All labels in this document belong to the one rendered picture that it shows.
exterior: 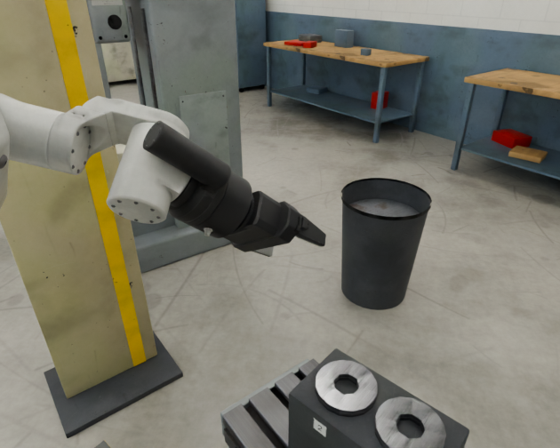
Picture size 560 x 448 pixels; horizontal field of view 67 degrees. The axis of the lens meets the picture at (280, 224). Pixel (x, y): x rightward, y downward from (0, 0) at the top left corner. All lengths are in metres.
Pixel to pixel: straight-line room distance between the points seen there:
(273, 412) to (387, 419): 0.30
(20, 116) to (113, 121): 0.09
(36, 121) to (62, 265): 1.32
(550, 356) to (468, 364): 0.43
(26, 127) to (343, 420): 0.53
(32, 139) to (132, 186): 0.12
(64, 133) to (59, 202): 1.20
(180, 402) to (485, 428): 1.31
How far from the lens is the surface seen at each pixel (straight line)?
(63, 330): 1.97
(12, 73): 1.57
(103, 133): 0.55
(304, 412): 0.66
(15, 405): 2.34
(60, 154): 0.51
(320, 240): 0.61
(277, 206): 0.57
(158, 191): 0.47
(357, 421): 0.64
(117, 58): 8.43
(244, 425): 0.86
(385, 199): 2.58
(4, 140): 0.25
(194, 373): 2.18
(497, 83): 4.20
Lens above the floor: 1.62
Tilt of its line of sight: 30 degrees down
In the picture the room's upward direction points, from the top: straight up
